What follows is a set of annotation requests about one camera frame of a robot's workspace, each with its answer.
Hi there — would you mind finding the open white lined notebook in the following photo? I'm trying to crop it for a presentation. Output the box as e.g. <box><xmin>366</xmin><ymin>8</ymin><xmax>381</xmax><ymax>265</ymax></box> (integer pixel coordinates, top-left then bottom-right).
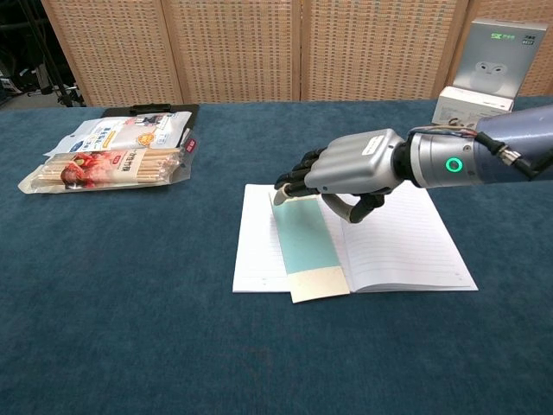
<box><xmin>232</xmin><ymin>181</ymin><xmax>480</xmax><ymax>294</ymax></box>

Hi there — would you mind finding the grey earbud box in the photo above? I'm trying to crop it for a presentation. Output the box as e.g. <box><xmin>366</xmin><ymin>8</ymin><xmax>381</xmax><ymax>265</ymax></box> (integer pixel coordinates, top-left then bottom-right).
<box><xmin>452</xmin><ymin>17</ymin><xmax>542</xmax><ymax>99</ymax></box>

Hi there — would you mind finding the small white carton box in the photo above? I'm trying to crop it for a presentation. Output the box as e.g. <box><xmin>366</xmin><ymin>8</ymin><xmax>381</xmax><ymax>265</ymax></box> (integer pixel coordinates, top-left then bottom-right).
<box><xmin>430</xmin><ymin>85</ymin><xmax>515</xmax><ymax>127</ymax></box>

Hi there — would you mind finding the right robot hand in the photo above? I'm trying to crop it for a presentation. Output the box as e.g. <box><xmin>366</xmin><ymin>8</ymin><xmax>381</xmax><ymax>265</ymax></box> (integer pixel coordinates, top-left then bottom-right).
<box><xmin>271</xmin><ymin>128</ymin><xmax>410</xmax><ymax>225</ymax></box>

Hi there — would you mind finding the black clipboard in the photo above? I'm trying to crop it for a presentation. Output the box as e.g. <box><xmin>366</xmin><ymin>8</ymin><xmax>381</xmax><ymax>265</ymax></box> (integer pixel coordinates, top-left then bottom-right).
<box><xmin>101</xmin><ymin>103</ymin><xmax>200</xmax><ymax>131</ymax></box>

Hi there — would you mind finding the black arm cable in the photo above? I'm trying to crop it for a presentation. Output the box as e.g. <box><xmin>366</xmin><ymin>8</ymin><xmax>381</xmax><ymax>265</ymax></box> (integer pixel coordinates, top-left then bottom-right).
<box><xmin>474</xmin><ymin>131</ymin><xmax>553</xmax><ymax>181</ymax></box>

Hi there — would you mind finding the white plastic snack bag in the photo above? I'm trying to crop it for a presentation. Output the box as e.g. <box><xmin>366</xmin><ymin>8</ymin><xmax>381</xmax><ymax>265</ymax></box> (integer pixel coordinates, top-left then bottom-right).
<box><xmin>42</xmin><ymin>111</ymin><xmax>194</xmax><ymax>157</ymax></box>

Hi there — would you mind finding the black tripod stand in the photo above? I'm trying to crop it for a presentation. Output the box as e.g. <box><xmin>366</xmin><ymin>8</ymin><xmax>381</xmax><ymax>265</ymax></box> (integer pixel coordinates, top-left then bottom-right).
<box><xmin>25</xmin><ymin>0</ymin><xmax>86</xmax><ymax>108</ymax></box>

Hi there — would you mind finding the dark blue table mat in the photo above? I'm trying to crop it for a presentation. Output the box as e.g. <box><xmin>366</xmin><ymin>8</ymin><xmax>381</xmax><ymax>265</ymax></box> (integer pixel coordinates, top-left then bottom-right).
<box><xmin>0</xmin><ymin>95</ymin><xmax>553</xmax><ymax>415</ymax></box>

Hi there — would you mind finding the pack of wooden chopsticks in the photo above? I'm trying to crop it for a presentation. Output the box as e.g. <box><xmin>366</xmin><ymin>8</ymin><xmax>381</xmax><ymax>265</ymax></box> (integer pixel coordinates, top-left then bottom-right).
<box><xmin>17</xmin><ymin>137</ymin><xmax>198</xmax><ymax>195</ymax></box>

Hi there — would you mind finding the teal and cream card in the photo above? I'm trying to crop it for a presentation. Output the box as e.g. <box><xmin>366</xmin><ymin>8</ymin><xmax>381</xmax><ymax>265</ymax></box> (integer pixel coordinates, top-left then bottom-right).
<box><xmin>270</xmin><ymin>192</ymin><xmax>351</xmax><ymax>304</ymax></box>

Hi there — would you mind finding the wooden rattan folding screen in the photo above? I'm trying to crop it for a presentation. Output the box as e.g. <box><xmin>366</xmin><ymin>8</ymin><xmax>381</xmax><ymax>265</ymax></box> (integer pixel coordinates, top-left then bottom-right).
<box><xmin>41</xmin><ymin>0</ymin><xmax>553</xmax><ymax>107</ymax></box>

